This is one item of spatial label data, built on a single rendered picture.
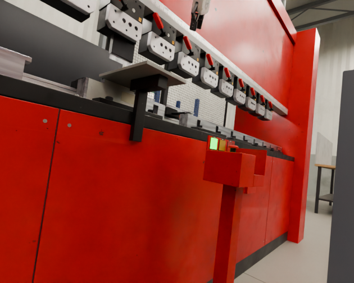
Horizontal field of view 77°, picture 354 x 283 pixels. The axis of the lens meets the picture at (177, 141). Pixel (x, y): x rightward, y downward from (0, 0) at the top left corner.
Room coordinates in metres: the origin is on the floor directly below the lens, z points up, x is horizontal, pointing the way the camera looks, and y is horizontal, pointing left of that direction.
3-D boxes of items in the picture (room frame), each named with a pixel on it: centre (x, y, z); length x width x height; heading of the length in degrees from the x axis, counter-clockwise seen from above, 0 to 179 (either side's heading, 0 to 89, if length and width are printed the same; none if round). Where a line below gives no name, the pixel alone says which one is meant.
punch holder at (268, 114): (2.04, -0.78, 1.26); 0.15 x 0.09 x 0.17; 139
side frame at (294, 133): (2.68, -1.11, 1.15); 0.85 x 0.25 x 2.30; 49
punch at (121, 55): (0.86, 0.26, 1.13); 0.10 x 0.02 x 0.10; 139
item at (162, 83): (0.74, 0.12, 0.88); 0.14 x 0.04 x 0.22; 49
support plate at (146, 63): (0.76, 0.15, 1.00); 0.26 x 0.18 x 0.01; 49
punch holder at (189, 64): (1.14, 0.01, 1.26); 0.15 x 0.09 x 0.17; 139
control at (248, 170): (0.90, -0.25, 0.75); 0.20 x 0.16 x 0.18; 134
